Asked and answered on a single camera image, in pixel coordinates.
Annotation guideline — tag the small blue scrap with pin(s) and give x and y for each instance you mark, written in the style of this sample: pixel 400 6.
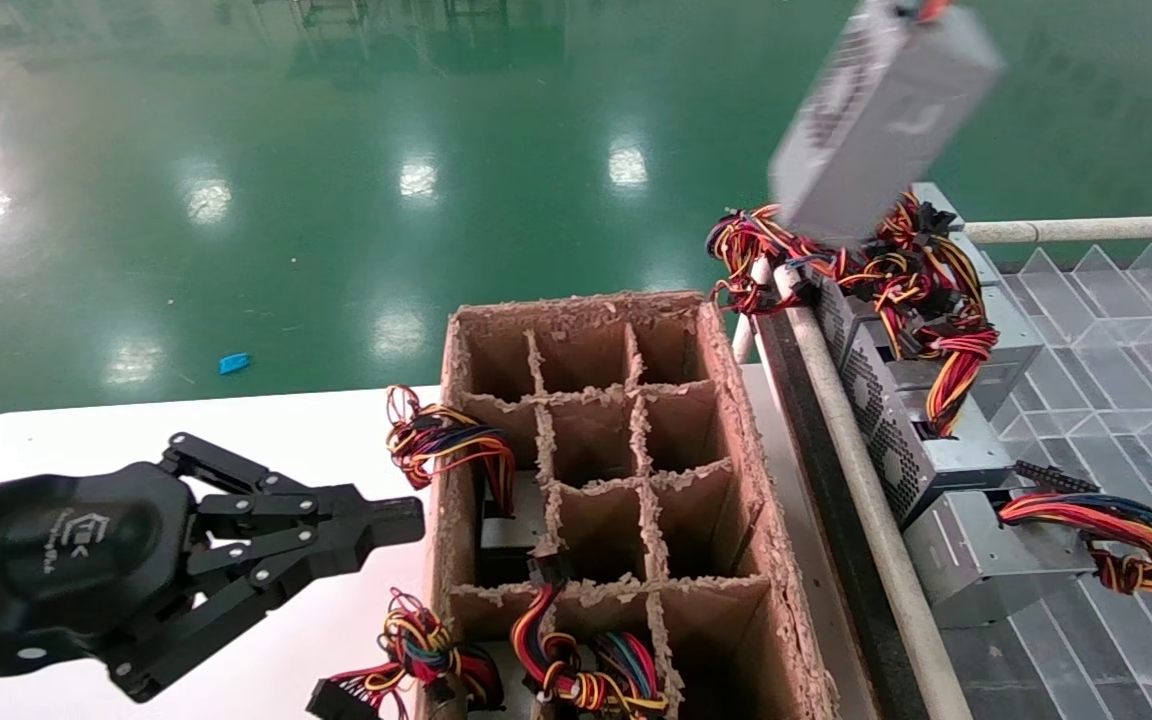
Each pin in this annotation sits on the small blue scrap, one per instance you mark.
pixel 234 364

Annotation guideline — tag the clear acrylic divider tray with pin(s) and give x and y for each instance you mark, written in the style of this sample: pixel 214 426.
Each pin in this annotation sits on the clear acrylic divider tray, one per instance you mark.
pixel 1116 400

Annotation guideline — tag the black cart mat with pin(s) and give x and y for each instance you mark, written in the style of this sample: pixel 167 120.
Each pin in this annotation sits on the black cart mat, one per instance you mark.
pixel 826 500

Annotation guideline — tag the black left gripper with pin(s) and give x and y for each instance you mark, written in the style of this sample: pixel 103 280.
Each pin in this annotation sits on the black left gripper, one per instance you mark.
pixel 56 560

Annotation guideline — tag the brown cardboard divider box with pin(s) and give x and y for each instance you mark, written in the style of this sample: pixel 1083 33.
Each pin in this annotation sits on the brown cardboard divider box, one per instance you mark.
pixel 586 440

